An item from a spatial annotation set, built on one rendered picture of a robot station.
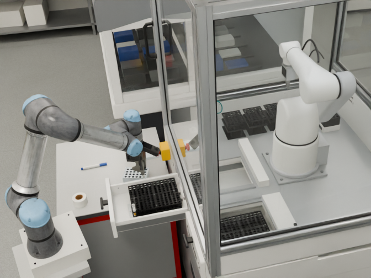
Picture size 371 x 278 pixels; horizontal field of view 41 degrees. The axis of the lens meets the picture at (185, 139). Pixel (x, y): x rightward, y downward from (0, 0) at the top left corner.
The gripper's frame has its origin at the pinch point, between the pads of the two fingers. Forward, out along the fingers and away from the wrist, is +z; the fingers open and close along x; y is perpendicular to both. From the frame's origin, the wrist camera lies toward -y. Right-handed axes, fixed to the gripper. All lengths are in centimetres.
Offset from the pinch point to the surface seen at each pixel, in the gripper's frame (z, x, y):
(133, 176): 4.4, -0.5, 6.5
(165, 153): -4.9, -8.0, -10.1
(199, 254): -9, 59, -34
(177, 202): -6.3, 27.8, -21.0
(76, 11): 69, -364, 160
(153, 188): -6.3, 19.4, -8.5
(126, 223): -4.1, 39.9, 0.2
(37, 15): 56, -326, 192
